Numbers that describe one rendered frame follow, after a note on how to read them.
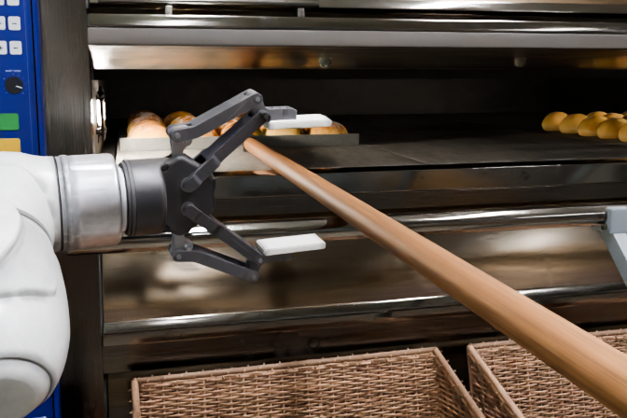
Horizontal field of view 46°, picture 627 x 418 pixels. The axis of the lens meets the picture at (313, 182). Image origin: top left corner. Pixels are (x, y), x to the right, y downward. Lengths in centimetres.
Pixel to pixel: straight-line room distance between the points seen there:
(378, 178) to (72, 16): 58
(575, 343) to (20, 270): 36
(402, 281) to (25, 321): 93
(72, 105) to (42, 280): 71
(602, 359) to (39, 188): 47
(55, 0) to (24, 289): 76
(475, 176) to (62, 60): 74
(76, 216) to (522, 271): 97
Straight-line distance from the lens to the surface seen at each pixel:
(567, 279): 152
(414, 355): 141
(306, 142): 174
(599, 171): 154
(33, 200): 67
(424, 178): 136
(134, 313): 129
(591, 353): 45
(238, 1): 116
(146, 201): 71
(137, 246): 89
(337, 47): 114
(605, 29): 135
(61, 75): 125
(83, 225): 70
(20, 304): 54
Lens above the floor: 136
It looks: 9 degrees down
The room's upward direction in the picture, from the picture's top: straight up
